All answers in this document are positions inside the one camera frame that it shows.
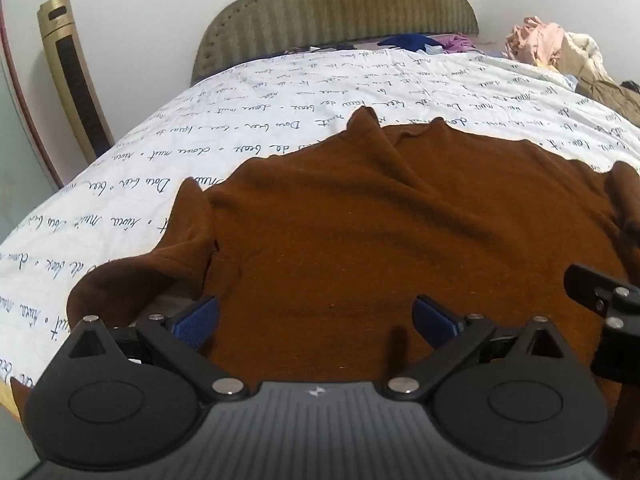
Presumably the pink cloth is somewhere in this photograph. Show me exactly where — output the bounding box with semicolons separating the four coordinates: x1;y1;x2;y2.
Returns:
505;16;567;67

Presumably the olive padded headboard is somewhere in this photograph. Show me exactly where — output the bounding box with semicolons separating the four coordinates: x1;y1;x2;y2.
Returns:
190;0;480;87

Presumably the dark blue cloth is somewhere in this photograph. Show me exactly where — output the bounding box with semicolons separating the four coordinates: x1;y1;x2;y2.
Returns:
377;33;440;53

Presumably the olive brown jacket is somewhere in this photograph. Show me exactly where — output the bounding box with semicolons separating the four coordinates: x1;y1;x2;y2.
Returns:
575;76;640;128

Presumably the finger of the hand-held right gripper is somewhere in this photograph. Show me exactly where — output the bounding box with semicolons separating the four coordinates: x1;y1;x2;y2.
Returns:
562;262;640;382

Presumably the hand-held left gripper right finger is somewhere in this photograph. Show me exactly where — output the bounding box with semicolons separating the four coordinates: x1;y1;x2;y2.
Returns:
387;295;571;402

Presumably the gold tower fan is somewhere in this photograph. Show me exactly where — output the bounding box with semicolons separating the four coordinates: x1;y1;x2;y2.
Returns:
37;0;116;163

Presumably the brown sweater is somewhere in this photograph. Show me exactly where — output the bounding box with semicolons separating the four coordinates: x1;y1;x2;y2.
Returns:
10;109;640;423

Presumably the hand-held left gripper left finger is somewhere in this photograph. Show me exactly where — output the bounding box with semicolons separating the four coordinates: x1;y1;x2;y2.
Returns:
67;296;249;404

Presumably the cream cloth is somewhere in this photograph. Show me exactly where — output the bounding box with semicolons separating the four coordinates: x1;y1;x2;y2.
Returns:
556;32;617;92

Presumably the white script-printed quilt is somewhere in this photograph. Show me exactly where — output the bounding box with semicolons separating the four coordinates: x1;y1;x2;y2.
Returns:
0;46;640;401

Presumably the purple cloth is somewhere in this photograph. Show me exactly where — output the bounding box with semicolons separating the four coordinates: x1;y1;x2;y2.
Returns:
436;34;476;55

